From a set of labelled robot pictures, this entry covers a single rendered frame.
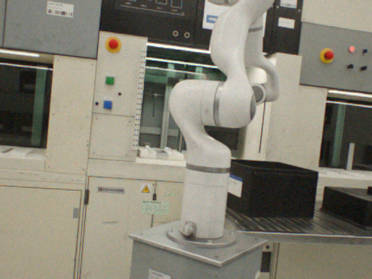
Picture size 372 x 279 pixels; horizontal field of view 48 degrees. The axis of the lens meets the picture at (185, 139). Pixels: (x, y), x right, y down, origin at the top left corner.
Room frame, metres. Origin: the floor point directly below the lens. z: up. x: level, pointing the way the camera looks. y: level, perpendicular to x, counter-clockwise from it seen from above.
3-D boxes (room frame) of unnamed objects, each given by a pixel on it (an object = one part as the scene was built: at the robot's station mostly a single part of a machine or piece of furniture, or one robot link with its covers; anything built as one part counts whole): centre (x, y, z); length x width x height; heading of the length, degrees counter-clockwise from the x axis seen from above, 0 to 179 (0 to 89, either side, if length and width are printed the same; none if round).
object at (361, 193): (1.58, -0.74, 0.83); 0.29 x 0.29 x 0.13; 14
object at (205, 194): (1.13, -0.07, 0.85); 0.19 x 0.19 x 0.18
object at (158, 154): (2.10, 0.12, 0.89); 0.22 x 0.21 x 0.04; 12
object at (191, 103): (1.14, -0.04, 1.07); 0.19 x 0.12 x 0.24; 71
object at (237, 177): (1.60, -0.32, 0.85); 0.28 x 0.28 x 0.17; 20
